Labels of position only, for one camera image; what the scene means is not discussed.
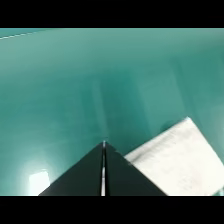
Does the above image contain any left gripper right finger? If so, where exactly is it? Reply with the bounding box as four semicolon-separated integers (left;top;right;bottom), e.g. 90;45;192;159
104;141;168;197

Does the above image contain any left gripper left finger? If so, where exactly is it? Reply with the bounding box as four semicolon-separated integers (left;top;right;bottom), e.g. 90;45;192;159
38;142;105;197

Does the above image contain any white garment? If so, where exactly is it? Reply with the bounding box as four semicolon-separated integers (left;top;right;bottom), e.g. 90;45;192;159
123;116;224;197

